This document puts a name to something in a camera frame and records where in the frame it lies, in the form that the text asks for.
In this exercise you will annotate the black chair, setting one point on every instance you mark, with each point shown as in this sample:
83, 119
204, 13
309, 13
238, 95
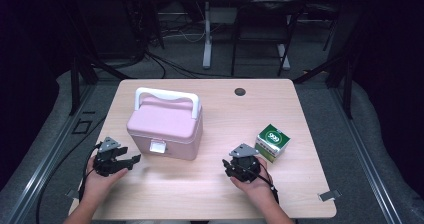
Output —
266, 10

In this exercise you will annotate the green and white carton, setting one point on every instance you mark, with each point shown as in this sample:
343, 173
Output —
271, 140

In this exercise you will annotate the aluminium floor rail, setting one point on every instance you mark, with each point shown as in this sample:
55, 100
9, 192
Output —
50, 157
363, 150

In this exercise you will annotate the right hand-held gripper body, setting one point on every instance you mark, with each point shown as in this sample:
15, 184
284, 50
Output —
246, 167

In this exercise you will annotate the person's right hand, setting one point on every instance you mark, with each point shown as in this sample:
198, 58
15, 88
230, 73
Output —
258, 190

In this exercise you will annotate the metal table bracket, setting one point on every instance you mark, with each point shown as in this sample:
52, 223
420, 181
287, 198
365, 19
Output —
329, 195
72, 194

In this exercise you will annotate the white desk with metal legs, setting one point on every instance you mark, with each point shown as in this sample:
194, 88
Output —
207, 50

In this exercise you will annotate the person's left hand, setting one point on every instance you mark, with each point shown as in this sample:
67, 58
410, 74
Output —
98, 185

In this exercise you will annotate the round dark table grommet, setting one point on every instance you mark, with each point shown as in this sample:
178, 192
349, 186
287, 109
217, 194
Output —
240, 92

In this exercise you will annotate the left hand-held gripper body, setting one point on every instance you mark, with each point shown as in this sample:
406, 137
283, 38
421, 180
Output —
108, 162

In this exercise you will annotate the black frame post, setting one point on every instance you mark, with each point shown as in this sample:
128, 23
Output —
75, 90

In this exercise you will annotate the pink storage box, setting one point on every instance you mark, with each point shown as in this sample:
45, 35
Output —
163, 124

